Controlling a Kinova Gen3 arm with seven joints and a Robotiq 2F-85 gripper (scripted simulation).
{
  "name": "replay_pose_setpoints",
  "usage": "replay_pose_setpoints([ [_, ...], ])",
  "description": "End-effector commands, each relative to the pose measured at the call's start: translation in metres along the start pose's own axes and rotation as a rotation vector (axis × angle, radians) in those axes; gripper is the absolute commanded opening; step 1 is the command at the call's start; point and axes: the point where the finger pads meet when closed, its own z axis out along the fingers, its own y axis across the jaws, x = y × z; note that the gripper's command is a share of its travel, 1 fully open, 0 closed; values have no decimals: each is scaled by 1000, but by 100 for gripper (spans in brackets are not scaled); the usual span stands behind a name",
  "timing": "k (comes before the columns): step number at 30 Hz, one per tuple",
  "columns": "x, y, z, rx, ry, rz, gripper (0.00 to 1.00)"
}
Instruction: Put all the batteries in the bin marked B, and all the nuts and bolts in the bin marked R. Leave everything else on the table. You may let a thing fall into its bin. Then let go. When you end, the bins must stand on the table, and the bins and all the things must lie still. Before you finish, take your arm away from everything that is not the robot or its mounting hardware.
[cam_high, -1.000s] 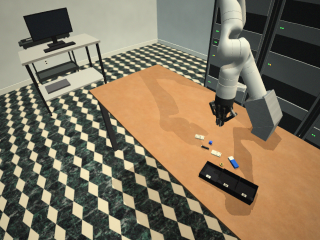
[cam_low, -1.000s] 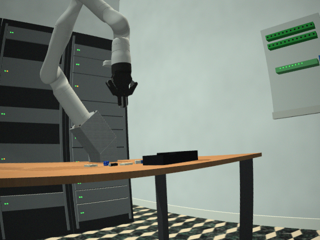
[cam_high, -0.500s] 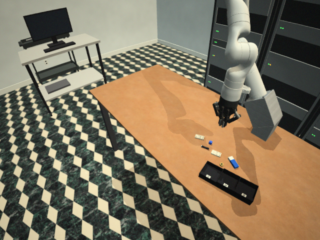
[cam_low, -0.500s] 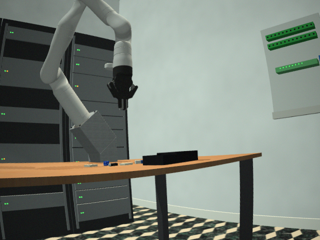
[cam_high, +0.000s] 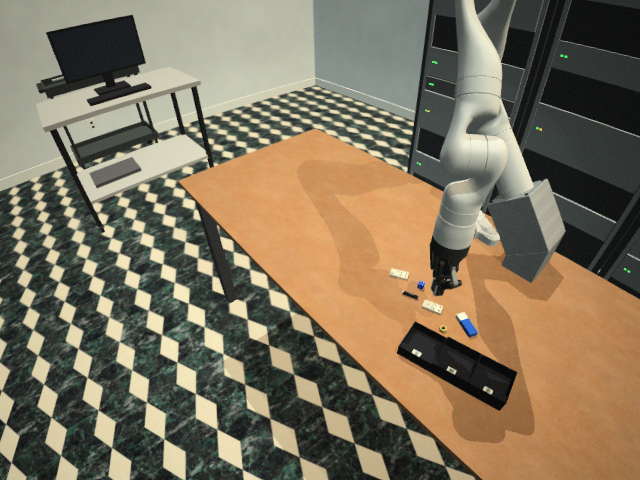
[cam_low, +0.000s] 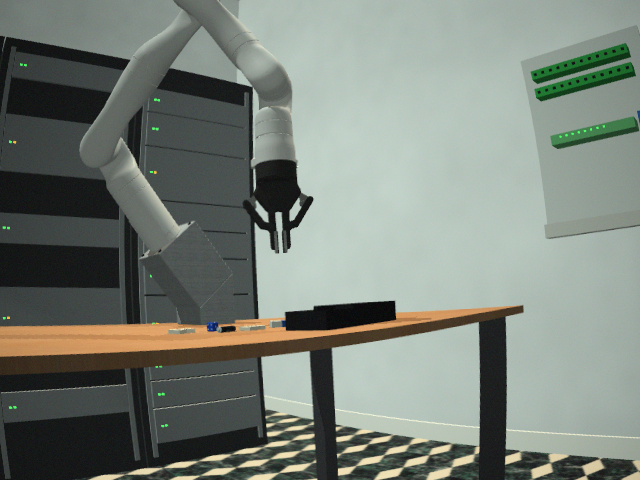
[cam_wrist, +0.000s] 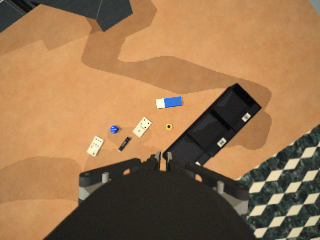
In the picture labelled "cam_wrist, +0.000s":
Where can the black rack of three bins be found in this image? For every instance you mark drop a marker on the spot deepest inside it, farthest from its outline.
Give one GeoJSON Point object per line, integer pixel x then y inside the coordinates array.
{"type": "Point", "coordinates": [215, 127]}

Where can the blue die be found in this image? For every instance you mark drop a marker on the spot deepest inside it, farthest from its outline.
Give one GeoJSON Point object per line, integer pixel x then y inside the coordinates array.
{"type": "Point", "coordinates": [114, 129]}

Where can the blue and white eraser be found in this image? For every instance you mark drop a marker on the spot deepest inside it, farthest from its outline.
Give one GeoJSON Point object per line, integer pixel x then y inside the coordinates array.
{"type": "Point", "coordinates": [169, 102]}

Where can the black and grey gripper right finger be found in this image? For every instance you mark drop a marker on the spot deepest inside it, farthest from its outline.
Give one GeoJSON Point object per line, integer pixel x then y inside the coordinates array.
{"type": "Point", "coordinates": [236, 193]}

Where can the yellow hex nut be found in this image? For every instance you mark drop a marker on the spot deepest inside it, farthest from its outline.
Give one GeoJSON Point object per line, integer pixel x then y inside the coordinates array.
{"type": "Point", "coordinates": [169, 126]}

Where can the black aaa battery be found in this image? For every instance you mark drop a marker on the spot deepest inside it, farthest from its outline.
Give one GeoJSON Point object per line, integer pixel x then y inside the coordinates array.
{"type": "Point", "coordinates": [124, 144]}

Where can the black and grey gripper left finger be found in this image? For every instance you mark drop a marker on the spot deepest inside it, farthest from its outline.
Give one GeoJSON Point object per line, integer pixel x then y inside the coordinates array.
{"type": "Point", "coordinates": [90, 180]}

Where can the cream domino tile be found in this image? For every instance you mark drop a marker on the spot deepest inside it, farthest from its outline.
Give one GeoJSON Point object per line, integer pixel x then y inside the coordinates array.
{"type": "Point", "coordinates": [141, 127]}
{"type": "Point", "coordinates": [95, 146]}

